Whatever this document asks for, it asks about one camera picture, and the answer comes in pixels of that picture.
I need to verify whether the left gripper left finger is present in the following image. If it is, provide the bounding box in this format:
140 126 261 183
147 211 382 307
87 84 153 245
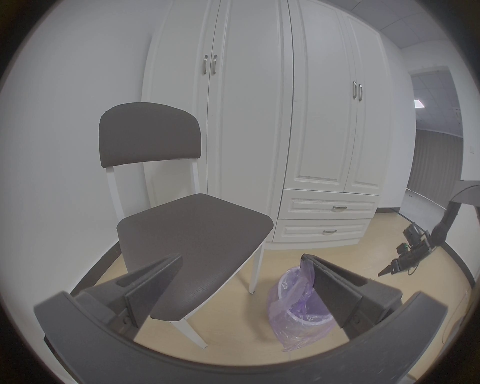
75 253 184 342

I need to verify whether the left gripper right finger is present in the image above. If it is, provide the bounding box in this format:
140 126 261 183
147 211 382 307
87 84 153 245
301 253 404 340

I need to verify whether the purple plastic bag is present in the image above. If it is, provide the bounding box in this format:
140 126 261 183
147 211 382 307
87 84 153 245
267 258 338 353

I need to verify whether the white trash bin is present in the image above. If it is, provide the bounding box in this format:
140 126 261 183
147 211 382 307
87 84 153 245
279 270 337 328

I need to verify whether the white chair dark grey seat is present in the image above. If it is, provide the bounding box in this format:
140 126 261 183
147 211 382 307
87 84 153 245
98 102 275 350

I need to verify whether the white wardrobe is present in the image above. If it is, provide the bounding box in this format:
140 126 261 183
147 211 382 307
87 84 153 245
142 0 412 250

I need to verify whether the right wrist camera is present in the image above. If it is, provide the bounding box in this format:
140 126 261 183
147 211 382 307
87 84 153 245
402 222 426 247

